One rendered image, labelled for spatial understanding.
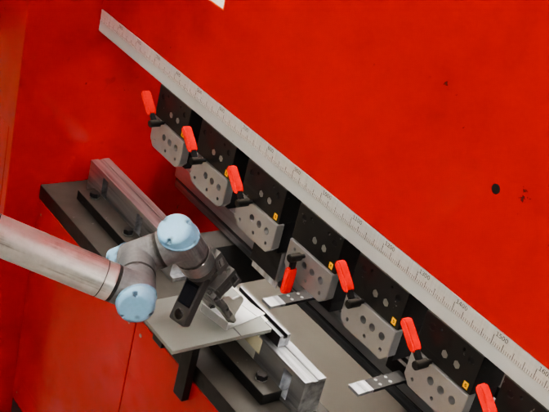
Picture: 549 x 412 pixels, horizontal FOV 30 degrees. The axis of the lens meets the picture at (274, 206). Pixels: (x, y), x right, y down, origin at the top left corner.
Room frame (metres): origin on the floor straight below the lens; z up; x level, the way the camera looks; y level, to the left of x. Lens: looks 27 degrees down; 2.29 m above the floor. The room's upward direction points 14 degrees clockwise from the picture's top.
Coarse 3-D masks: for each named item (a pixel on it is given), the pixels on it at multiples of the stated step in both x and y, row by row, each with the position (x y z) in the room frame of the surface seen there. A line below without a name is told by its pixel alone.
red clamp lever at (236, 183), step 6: (228, 168) 2.05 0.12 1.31; (234, 168) 2.06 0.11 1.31; (228, 174) 2.05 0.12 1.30; (234, 174) 2.05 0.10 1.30; (234, 180) 2.03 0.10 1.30; (240, 180) 2.04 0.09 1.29; (234, 186) 2.03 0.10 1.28; (240, 186) 2.03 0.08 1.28; (234, 192) 2.02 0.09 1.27; (240, 192) 2.03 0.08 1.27; (240, 198) 2.02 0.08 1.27; (246, 198) 2.03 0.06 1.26; (240, 204) 2.00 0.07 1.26; (246, 204) 2.01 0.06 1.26
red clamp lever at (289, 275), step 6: (288, 258) 1.85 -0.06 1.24; (294, 258) 1.85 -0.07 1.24; (300, 258) 1.86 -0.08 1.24; (294, 264) 1.86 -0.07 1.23; (288, 270) 1.85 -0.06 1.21; (294, 270) 1.86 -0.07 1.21; (288, 276) 1.85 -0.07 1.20; (294, 276) 1.86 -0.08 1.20; (282, 282) 1.86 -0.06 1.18; (288, 282) 1.85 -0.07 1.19; (282, 288) 1.85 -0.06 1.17; (288, 288) 1.85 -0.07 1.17
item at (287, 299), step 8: (280, 296) 2.08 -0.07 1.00; (288, 296) 2.09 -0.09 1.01; (296, 296) 2.10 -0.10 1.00; (304, 296) 2.11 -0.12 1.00; (272, 304) 2.04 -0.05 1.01; (280, 304) 2.05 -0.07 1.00; (288, 304) 2.06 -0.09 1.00; (320, 304) 2.12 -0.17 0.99; (328, 304) 2.10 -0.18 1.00; (336, 304) 2.11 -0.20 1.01
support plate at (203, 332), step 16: (160, 304) 1.93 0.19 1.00; (144, 320) 1.86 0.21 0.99; (160, 320) 1.87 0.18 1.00; (192, 320) 1.90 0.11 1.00; (208, 320) 1.91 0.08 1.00; (256, 320) 1.96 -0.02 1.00; (160, 336) 1.81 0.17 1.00; (176, 336) 1.82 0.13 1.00; (192, 336) 1.84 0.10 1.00; (208, 336) 1.85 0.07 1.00; (224, 336) 1.87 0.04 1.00; (240, 336) 1.89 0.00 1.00; (176, 352) 1.78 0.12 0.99
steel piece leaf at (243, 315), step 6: (204, 306) 1.94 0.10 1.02; (240, 306) 2.00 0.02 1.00; (204, 312) 1.93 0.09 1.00; (210, 312) 1.92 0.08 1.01; (216, 312) 1.95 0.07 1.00; (240, 312) 1.97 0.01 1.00; (246, 312) 1.98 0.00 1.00; (210, 318) 1.92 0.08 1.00; (216, 318) 1.91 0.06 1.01; (222, 318) 1.90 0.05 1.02; (240, 318) 1.95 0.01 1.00; (246, 318) 1.96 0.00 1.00; (252, 318) 1.96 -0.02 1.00; (222, 324) 1.90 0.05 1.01; (228, 324) 1.92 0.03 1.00; (234, 324) 1.92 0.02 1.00; (240, 324) 1.93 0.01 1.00
